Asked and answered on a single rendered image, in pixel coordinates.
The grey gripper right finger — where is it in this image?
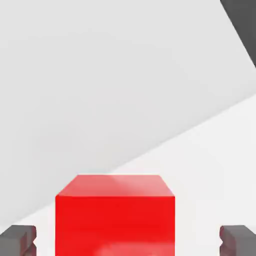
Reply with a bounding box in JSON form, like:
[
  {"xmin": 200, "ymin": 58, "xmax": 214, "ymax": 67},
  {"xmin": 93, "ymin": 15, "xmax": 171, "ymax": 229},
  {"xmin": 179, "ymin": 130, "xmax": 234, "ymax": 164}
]
[{"xmin": 219, "ymin": 225, "xmax": 256, "ymax": 256}]

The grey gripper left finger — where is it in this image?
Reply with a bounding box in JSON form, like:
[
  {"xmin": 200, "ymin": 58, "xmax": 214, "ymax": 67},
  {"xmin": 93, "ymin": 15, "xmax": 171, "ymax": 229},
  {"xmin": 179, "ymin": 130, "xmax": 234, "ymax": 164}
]
[{"xmin": 0, "ymin": 225, "xmax": 38, "ymax": 256}]

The small red cube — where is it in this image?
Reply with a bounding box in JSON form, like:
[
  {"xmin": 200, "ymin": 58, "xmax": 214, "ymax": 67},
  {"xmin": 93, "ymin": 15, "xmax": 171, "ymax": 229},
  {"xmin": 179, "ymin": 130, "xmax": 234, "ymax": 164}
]
[{"xmin": 55, "ymin": 174, "xmax": 176, "ymax": 256}]

